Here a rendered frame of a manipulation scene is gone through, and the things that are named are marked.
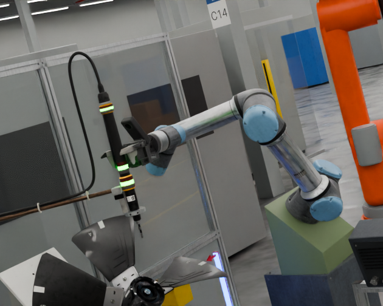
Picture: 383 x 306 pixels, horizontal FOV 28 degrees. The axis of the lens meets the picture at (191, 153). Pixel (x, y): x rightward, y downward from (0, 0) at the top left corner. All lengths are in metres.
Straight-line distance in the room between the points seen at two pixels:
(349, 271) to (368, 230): 0.57
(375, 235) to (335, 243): 0.56
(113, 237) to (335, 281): 0.85
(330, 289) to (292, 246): 0.21
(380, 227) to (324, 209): 0.38
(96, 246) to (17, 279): 0.29
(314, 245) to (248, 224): 4.39
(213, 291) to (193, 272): 1.31
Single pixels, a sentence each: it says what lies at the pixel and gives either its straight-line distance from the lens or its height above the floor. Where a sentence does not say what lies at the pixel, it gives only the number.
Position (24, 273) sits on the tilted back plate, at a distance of 2.70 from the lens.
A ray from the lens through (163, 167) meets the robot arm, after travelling 2.70.
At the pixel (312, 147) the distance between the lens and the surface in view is 10.54.
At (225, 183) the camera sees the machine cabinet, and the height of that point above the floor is 0.70.
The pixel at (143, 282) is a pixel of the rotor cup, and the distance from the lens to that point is 2.47.
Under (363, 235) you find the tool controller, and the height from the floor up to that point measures 1.23.
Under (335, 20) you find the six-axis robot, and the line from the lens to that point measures 6.20.
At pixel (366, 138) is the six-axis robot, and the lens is 6.05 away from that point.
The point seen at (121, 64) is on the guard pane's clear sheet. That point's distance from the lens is 3.62.
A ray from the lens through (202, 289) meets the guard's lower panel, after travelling 3.87.
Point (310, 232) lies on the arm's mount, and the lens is 2.92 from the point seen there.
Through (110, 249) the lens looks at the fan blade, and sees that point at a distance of 2.59.
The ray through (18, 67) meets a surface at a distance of 3.18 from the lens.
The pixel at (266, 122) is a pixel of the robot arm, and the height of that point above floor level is 1.62.
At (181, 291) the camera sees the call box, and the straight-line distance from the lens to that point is 2.98.
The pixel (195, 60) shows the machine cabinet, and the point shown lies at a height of 1.86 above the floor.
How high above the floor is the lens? 1.89
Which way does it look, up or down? 7 degrees down
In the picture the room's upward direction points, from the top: 15 degrees counter-clockwise
